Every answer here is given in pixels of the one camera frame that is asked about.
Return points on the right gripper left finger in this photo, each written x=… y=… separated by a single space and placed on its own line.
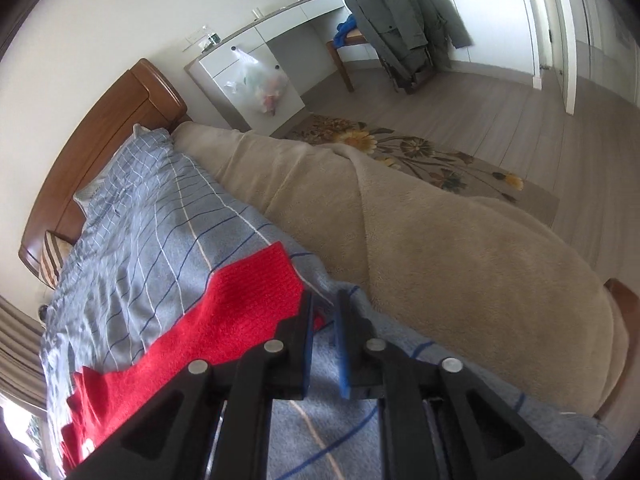
x=211 y=422

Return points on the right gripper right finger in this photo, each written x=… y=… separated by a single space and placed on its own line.
x=437 y=421

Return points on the red knit sweater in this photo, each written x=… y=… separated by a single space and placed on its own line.
x=242 y=306

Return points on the beige fleece blanket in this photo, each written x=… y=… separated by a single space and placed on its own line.
x=483 y=278

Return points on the beige curtain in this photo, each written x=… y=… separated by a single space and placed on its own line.
x=22 y=379

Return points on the blue checked duvet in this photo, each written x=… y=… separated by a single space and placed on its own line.
x=157 y=231

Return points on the wooden bed footboard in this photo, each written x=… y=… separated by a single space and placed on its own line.
x=625 y=311

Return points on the striped brown pillow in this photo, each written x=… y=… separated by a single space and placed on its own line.
x=54 y=253

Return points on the floral floor rug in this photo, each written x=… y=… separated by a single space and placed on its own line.
x=448 y=169

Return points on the grey pillow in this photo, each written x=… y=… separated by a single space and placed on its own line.
x=84 y=196

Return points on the wooden bed headboard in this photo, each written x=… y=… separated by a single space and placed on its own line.
x=142 y=95

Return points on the white plastic bag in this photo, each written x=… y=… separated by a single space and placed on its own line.
x=257 y=84

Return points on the wooden chair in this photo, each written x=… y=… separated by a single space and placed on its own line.
x=355 y=54

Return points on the grey hanging coat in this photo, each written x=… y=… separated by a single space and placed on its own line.
x=411 y=36

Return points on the blue cloth on chair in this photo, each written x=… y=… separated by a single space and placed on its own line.
x=343 y=30

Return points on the white door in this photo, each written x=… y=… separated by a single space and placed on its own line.
x=556 y=41

